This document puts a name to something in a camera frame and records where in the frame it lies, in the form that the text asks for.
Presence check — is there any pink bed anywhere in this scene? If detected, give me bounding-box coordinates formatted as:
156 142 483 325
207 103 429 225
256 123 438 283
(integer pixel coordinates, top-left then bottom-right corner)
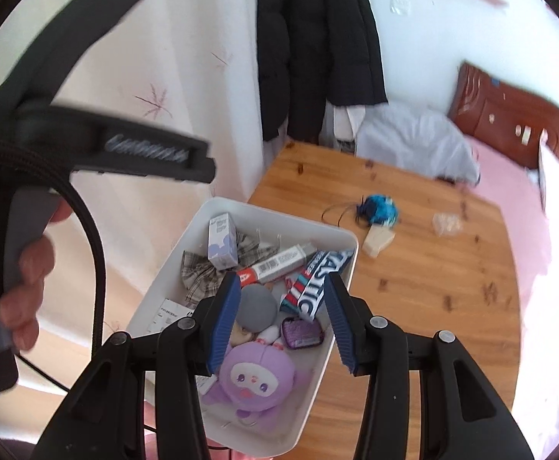
466 134 559 442

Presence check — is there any grey red toothpaste box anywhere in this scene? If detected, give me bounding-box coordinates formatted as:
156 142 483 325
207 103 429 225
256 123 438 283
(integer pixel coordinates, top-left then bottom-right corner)
237 244 317 284

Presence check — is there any plaid fabric bow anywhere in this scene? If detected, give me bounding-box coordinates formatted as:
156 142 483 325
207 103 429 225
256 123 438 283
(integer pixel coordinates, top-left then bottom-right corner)
180 231 280 308

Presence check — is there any white crumpled cloth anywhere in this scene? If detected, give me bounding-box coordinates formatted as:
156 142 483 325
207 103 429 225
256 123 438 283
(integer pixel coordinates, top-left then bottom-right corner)
355 100 481 185

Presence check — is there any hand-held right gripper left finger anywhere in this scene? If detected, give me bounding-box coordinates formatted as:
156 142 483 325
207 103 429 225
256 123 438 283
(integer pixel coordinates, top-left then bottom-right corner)
30 271 242 460

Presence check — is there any pink pillow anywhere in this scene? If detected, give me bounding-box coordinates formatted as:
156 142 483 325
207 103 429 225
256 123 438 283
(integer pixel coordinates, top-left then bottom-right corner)
538 139 559 216

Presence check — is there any white hanging garment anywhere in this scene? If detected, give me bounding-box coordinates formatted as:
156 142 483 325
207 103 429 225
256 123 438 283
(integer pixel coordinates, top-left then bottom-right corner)
330 104 367 147

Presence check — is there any white box blue print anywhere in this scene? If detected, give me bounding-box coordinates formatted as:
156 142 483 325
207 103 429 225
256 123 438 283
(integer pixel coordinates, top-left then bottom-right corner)
206 213 238 270

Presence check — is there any black braided cable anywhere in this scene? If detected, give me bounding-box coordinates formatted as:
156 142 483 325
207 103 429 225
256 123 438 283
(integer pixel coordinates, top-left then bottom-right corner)
0 148 107 360

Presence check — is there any beige paper tag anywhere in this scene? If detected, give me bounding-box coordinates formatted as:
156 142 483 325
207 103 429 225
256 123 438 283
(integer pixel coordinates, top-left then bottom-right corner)
362 225 396 258

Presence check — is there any purple small pouch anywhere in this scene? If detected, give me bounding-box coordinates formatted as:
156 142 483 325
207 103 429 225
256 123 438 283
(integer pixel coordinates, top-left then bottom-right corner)
280 315 323 348

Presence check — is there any blue yarn ball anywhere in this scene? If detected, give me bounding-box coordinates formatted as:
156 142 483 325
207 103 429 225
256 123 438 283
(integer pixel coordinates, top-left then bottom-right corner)
322 194 401 228

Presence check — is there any white plastic bin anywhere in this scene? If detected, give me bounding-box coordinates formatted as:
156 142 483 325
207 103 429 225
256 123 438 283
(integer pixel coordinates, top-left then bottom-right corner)
126 196 359 456

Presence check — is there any blue lettered packet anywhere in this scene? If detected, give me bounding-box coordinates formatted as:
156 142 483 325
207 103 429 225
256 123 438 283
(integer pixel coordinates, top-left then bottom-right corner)
279 249 355 321

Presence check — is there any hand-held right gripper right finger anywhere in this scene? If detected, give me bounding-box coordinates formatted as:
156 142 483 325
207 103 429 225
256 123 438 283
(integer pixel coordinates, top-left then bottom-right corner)
324 272 535 460

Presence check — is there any purple plush toy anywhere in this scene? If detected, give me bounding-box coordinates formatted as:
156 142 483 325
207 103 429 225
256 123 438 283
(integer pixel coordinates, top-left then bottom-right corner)
201 326 311 431

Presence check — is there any brown wooden headboard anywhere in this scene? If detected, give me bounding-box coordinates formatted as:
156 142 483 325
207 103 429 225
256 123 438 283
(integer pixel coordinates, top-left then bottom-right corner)
447 60 559 180

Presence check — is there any clear plastic bag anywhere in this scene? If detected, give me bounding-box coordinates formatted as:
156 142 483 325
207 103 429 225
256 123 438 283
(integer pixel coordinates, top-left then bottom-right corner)
432 212 463 239

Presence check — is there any person's left hand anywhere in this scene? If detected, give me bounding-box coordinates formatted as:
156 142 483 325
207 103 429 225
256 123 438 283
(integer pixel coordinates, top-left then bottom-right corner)
0 199 75 352

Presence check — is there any white floral curtain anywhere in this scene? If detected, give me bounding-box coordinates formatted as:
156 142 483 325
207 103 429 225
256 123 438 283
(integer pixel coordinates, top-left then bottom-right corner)
0 0 270 394

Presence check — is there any black hanging jacket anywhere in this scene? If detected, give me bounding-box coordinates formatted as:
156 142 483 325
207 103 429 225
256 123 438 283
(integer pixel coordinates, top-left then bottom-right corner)
256 0 389 143

